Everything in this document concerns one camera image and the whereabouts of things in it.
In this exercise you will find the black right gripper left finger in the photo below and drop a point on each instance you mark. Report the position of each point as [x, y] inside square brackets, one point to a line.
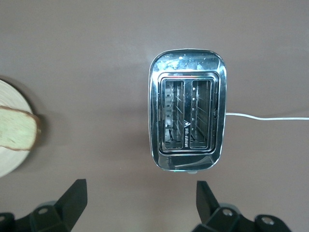
[65, 207]

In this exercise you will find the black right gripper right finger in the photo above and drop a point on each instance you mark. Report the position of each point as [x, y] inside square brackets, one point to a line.
[210, 212]

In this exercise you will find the slice of brown-crust bread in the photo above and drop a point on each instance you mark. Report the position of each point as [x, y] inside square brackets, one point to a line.
[17, 130]

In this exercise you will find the round light wooden plate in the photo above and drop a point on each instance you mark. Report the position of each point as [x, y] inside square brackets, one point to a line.
[12, 96]

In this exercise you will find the silver two-slot toaster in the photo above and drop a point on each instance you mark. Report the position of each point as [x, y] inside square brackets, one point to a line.
[186, 65]

